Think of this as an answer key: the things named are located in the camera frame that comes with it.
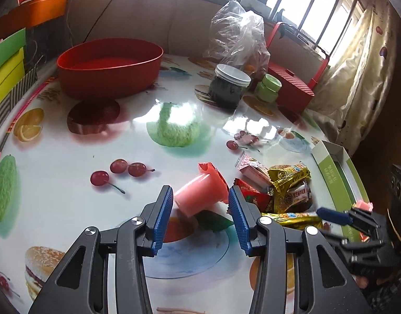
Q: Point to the yellow-green box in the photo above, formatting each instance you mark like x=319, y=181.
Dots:
x=7, y=78

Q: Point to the person's right hand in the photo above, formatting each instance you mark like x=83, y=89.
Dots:
x=360, y=282

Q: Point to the pink red candy wrapper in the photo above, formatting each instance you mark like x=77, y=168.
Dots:
x=252, y=170

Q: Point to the clear plastic bag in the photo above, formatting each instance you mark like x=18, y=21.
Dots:
x=236, y=32

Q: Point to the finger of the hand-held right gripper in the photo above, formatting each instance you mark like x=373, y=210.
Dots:
x=331, y=216
x=362, y=217

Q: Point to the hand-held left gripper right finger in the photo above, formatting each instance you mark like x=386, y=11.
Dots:
x=239, y=222

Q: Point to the small red snack packet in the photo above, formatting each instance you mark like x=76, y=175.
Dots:
x=256, y=198

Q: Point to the cream patterned curtain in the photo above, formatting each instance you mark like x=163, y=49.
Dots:
x=351, y=78

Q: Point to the person's right forearm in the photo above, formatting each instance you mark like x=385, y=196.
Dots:
x=387, y=296

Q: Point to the bright green box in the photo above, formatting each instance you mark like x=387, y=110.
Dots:
x=9, y=49

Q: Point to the green cardboard box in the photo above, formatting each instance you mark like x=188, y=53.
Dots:
x=331, y=170

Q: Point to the red oval tub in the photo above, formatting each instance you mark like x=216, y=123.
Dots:
x=108, y=72

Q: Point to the gold snack packet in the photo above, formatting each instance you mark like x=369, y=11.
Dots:
x=292, y=217
x=285, y=176

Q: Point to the dark jar with white lid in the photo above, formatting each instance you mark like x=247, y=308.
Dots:
x=228, y=88

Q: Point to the orange box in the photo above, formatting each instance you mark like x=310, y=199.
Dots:
x=40, y=9

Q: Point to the light green jar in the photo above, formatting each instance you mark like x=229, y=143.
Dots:
x=267, y=88

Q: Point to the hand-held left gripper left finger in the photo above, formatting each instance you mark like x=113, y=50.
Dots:
x=162, y=222

